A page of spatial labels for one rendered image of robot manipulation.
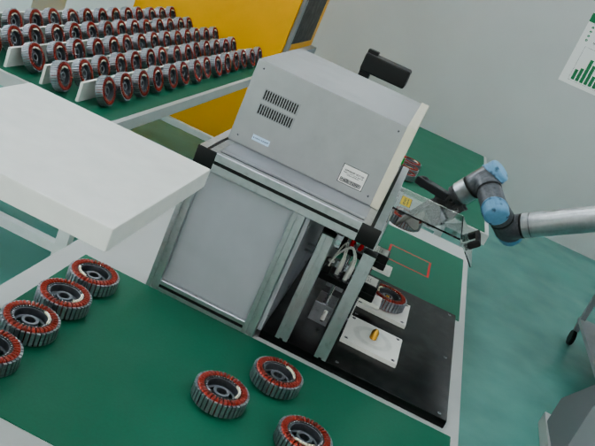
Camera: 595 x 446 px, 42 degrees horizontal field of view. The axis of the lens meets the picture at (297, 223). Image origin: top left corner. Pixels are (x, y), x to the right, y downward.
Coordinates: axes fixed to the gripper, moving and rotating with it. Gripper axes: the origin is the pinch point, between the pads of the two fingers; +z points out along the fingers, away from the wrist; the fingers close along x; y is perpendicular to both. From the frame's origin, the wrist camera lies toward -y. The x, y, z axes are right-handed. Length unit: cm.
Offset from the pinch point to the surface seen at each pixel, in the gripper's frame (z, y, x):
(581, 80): -2, -85, 478
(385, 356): -3, 34, -57
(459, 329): -1.7, 37.7, -7.1
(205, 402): 3, 25, -116
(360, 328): 2, 25, -53
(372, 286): -9, 17, -58
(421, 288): 7.8, 21.4, 4.6
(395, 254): 16.9, 6.1, 19.2
